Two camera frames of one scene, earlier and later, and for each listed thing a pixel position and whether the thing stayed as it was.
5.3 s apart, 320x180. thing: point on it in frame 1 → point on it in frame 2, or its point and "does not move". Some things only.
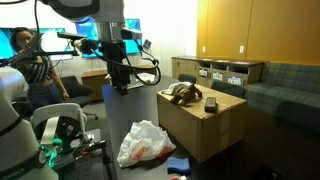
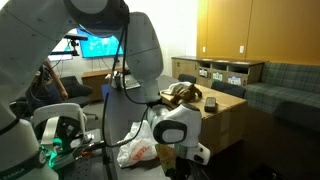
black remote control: (210, 105) does not move
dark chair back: (187, 78) does not move
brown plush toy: (187, 95) does not move
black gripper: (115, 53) → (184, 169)
